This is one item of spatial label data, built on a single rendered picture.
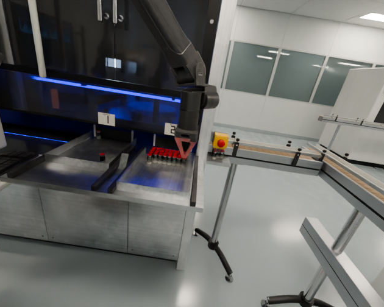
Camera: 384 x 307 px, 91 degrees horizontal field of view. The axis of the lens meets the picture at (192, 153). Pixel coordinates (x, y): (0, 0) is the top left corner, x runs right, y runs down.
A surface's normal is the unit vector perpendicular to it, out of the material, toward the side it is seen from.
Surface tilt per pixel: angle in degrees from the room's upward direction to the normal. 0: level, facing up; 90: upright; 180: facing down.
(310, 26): 90
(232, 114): 90
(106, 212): 90
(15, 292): 0
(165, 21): 80
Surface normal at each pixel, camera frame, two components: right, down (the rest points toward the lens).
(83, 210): -0.05, 0.38
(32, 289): 0.15, -0.91
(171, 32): 0.67, 0.19
